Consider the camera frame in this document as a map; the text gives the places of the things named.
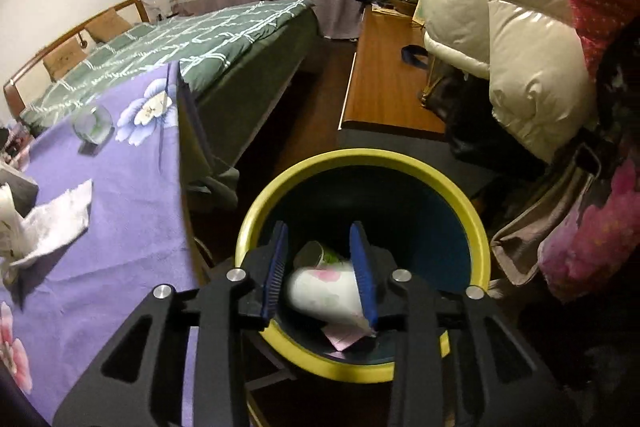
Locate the wooden headboard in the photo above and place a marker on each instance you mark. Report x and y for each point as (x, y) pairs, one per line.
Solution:
(32, 79)

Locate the grey-white tea box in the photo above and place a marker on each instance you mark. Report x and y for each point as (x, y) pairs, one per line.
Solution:
(24, 189)

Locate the cream paper cup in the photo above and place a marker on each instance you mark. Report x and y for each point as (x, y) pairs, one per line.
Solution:
(328, 293)

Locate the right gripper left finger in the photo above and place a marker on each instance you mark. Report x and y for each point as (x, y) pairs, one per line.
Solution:
(137, 377)

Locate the white crumpled tissue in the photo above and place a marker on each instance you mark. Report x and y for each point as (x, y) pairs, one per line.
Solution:
(52, 226)

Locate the pink milk carton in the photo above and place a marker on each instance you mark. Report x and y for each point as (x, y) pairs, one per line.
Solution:
(343, 336)

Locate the brown pillow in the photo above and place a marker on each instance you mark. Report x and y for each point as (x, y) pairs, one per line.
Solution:
(59, 62)
(107, 26)

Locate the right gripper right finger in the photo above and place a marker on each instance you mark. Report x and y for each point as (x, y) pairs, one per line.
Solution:
(498, 379)

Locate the wooden desk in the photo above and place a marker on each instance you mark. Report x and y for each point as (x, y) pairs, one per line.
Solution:
(383, 91)

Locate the bed with green plaid quilt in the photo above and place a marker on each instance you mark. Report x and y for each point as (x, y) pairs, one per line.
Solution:
(237, 61)

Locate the clear green plastic cup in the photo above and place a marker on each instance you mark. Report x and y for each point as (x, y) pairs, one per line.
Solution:
(92, 124)

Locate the left brown pillow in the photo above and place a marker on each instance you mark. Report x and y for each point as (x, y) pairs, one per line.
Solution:
(59, 62)

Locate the right brown pillow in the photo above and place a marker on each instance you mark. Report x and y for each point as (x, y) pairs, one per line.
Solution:
(107, 26)

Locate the yellow-rimmed blue trash bin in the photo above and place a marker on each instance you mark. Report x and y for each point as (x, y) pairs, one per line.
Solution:
(405, 206)

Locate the purple floral tablecloth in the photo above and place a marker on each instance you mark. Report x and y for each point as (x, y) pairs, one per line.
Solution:
(64, 308)

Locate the brown handbag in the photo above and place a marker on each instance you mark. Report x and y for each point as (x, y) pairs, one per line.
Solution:
(515, 246)

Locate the cream puffer jacket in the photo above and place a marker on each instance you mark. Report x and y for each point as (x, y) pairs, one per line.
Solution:
(531, 56)

